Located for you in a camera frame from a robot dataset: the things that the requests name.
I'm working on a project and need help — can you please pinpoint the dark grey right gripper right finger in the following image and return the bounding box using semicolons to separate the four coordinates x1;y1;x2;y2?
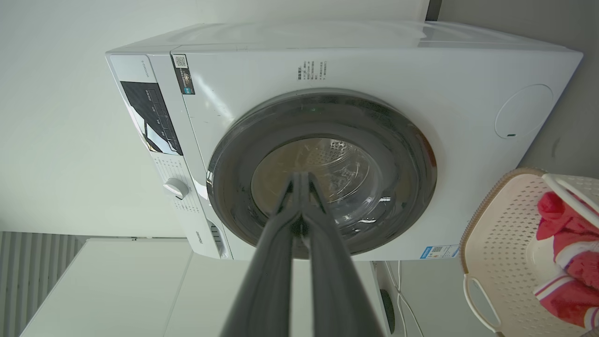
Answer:
302;172;387;337

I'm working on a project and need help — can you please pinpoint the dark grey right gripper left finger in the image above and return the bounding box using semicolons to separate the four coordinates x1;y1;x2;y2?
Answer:
220;172;303;337

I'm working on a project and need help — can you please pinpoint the round dark glass washer door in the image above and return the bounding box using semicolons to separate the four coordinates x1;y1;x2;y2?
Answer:
206;89;438;259

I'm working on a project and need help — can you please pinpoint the white front-load washing machine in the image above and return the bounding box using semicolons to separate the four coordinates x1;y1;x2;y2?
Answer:
105;20;584;261

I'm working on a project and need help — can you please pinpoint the white detergent drawer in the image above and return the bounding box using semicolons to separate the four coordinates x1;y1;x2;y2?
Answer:
185;218;233;260

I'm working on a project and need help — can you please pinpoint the blue white energy label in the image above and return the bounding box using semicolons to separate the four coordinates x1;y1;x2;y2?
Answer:
420;244;460;259

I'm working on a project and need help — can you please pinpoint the white round control knob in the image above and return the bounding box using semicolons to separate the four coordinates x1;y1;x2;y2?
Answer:
163;178;190;200

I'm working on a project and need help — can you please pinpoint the perforated steel washer drum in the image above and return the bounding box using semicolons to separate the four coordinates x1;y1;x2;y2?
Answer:
251;138;384;234

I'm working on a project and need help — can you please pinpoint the white cabinet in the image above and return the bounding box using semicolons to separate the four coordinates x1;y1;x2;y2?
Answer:
19;238;397;337

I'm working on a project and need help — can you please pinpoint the cream perforated laundry basket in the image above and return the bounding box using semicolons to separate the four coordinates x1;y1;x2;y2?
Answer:
460;168;599;337

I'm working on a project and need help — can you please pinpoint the black control display panel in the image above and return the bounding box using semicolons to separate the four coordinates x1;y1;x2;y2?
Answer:
120;81;183;156

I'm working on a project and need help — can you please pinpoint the black QR code sticker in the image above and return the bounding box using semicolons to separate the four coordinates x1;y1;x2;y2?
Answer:
172;54;196;95

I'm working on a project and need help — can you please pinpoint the red white striped garment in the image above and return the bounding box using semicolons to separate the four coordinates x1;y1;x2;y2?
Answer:
533;191;599;328

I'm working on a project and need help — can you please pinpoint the grey ribbed panel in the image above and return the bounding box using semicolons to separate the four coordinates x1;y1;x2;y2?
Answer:
0;231;87;337

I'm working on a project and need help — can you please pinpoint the round white filter cover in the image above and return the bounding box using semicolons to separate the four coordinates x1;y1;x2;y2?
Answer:
495;84;554;139

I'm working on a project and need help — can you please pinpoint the thin white power cable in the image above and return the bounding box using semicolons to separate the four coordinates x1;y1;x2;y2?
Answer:
386;261;424;337

